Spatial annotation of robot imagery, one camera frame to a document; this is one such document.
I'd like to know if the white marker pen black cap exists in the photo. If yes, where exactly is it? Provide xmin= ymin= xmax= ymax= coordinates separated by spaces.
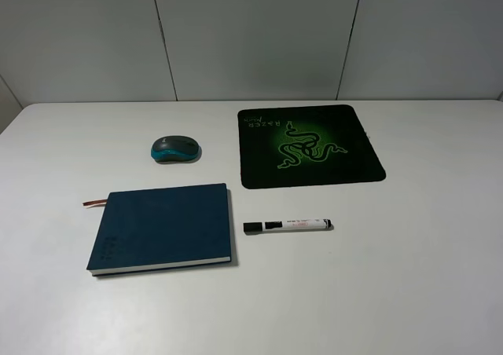
xmin=243 ymin=219 xmax=333 ymax=235

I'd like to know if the black green snake mouse pad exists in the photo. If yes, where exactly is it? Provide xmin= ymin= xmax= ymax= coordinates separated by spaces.
xmin=237 ymin=104 xmax=386 ymax=189

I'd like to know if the grey and teal computer mouse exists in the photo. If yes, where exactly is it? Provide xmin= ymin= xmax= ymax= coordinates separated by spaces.
xmin=151 ymin=135 xmax=200 ymax=163

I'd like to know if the blue hardcover notebook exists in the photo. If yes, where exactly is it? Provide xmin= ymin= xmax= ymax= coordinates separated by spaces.
xmin=87 ymin=184 xmax=233 ymax=276

